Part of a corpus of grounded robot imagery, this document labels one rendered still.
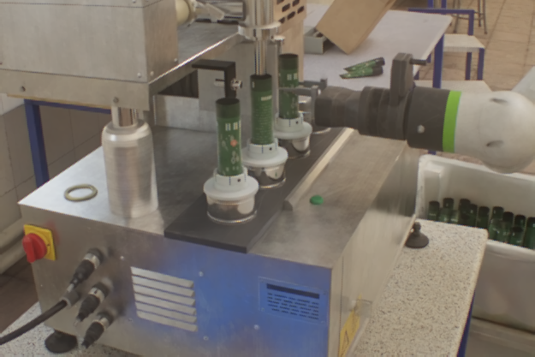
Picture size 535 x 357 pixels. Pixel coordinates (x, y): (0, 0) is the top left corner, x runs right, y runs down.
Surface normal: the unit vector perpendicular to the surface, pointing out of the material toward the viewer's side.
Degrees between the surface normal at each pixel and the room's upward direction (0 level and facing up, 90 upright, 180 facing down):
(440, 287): 0
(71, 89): 90
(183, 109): 90
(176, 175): 0
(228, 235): 0
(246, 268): 90
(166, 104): 90
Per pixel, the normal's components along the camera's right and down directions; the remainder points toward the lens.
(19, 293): -0.02, -0.91
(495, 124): -0.55, -0.10
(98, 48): -0.39, 0.38
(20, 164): 0.92, 0.14
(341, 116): -0.05, 0.40
